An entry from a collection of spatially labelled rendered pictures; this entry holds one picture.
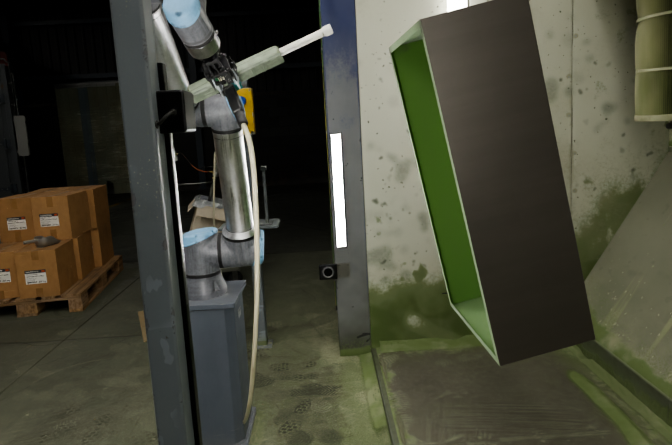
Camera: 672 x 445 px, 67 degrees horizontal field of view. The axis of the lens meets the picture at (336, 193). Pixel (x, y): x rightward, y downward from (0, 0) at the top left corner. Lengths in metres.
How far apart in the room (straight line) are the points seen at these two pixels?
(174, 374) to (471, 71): 1.25
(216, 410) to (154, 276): 1.48
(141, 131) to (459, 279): 1.84
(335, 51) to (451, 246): 1.18
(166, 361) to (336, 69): 2.08
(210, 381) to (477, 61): 1.59
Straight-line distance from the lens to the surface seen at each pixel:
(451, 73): 1.69
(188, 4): 1.35
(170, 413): 0.97
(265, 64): 1.62
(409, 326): 3.00
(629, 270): 3.02
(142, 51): 0.85
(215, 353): 2.19
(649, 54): 2.84
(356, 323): 2.96
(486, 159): 1.72
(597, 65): 3.13
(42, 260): 4.42
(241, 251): 2.10
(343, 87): 2.75
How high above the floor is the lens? 1.32
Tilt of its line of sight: 8 degrees down
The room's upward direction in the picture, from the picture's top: 3 degrees counter-clockwise
